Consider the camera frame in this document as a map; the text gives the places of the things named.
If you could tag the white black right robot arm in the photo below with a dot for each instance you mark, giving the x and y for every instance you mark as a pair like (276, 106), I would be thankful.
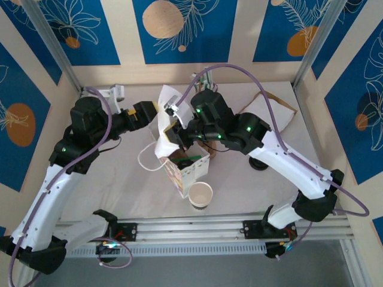
(287, 167)

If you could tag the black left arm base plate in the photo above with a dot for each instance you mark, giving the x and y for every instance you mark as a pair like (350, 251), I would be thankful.
(128, 231)

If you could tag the white napkin stack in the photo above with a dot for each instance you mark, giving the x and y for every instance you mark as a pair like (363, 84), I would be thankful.
(281, 115)

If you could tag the brown paper stick packet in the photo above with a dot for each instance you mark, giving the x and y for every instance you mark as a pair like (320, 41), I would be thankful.
(206, 86)

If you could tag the black controller board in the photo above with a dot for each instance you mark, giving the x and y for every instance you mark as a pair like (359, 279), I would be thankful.
(107, 249)
(273, 251)

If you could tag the white paper carrier bag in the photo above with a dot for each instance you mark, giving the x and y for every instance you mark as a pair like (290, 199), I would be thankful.
(191, 179)

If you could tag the black plastic cup lid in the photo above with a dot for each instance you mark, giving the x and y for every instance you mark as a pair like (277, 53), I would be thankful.
(185, 165)
(257, 166)

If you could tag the green white striped straw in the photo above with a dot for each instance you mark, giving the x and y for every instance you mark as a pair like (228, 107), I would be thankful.
(207, 78)

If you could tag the paper coffee cup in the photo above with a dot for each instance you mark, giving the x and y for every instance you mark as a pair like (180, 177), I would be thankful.
(200, 194)

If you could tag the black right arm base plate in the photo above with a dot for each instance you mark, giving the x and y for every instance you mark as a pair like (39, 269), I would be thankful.
(251, 230)

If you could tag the aluminium front rail frame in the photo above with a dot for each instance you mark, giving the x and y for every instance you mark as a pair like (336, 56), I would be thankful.
(194, 230)

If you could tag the aluminium frame post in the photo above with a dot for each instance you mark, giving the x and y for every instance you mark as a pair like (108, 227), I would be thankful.
(317, 42)
(51, 39)

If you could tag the white paper napkin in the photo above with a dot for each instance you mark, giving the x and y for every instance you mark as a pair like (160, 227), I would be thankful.
(167, 92)

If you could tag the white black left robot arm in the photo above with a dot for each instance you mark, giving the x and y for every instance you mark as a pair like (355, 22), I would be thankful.
(48, 197)

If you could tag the green stick packet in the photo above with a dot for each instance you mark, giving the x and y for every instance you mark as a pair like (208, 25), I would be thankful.
(191, 158)

